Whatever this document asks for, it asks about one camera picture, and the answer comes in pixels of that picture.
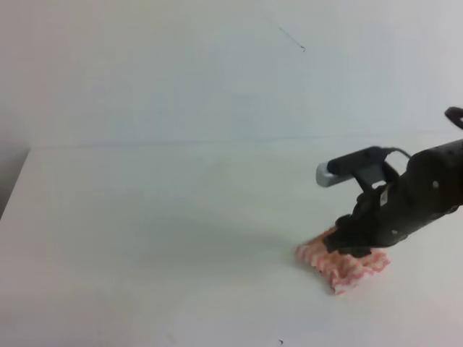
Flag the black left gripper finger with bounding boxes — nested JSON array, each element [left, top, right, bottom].
[[323, 226, 349, 253]]

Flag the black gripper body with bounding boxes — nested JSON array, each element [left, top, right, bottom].
[[336, 140, 462, 249]]

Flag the red white striped rag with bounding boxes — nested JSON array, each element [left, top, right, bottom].
[[294, 226, 391, 295]]

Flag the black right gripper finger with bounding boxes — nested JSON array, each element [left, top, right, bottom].
[[339, 247, 371, 258]]

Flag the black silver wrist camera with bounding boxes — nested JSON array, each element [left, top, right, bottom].
[[315, 146, 399, 192]]

